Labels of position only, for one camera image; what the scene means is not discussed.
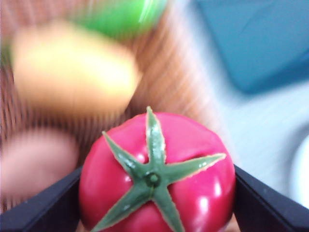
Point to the green pepper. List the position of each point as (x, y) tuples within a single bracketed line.
[(116, 17)]

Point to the orange-yellow round fruit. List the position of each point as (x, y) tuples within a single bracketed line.
[(72, 70)]

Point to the grey round plate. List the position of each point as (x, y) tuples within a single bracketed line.
[(301, 169)]

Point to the black rectangular tray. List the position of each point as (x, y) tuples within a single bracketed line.
[(260, 41)]

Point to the pale pink round fruit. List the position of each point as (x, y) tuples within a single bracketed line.
[(36, 166)]

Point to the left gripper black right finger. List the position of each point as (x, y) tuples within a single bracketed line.
[(270, 212)]

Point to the brown wicker basket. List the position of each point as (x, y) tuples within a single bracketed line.
[(173, 79)]

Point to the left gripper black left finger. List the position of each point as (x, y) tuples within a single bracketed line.
[(36, 212)]

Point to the red tomato with green stem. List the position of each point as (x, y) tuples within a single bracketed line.
[(198, 193)]

